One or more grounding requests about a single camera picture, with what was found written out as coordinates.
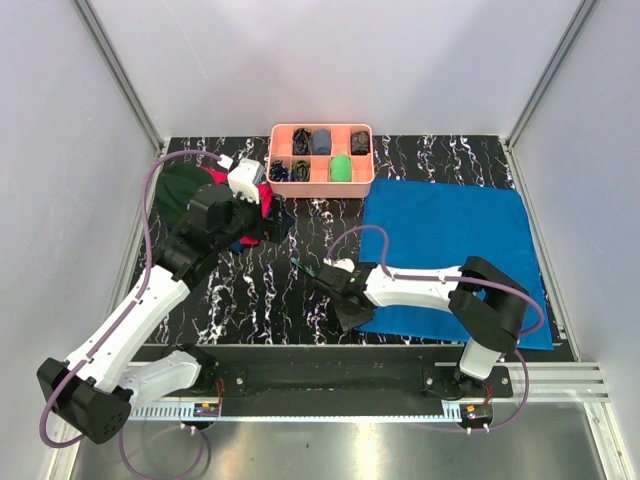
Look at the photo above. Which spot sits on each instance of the bright blue napkin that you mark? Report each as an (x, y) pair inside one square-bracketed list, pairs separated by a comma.
[(438, 225)]

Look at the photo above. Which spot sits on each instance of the yellow floral rolled cloth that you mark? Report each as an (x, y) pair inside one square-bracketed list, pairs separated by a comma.
[(300, 171)]

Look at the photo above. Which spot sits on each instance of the brown patterned rolled cloth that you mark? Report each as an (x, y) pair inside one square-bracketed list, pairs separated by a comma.
[(360, 143)]

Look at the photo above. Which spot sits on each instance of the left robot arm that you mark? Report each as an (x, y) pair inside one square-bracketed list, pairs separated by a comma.
[(93, 389)]

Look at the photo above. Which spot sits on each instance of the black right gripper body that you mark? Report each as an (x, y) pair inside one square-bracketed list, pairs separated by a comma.
[(348, 317)]

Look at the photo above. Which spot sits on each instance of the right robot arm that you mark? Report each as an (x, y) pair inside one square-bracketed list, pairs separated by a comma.
[(489, 305)]

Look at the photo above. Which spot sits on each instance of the teal plastic knife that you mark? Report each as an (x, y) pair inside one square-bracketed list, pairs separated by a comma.
[(307, 270)]

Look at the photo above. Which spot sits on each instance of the dark floral rolled cloth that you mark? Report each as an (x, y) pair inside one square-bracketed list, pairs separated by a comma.
[(302, 141)]

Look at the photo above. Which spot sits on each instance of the aluminium frame rail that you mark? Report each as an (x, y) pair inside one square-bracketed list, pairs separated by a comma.
[(104, 45)]

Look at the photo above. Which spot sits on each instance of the pink folded cloth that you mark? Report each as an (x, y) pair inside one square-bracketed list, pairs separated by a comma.
[(266, 195)]

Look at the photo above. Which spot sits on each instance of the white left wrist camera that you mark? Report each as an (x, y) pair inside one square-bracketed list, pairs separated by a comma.
[(245, 178)]

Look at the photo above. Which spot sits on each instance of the pink divided organizer box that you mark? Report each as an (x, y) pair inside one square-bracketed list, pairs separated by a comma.
[(320, 185)]

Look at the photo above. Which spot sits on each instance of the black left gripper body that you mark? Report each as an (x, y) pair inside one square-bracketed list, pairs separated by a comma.
[(248, 221)]

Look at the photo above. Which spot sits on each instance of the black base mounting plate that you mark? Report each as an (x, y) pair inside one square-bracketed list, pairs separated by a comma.
[(329, 382)]

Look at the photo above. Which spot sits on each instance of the navy striped rolled cloth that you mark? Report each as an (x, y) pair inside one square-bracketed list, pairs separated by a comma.
[(279, 172)]

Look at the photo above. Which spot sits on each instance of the green rolled cloth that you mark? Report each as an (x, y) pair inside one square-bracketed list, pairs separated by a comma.
[(340, 168)]

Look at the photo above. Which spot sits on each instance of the grey rolled cloth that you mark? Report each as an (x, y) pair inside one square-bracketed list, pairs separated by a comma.
[(321, 142)]

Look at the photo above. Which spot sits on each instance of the dark green baseball cap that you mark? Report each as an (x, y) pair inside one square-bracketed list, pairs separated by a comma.
[(176, 185)]

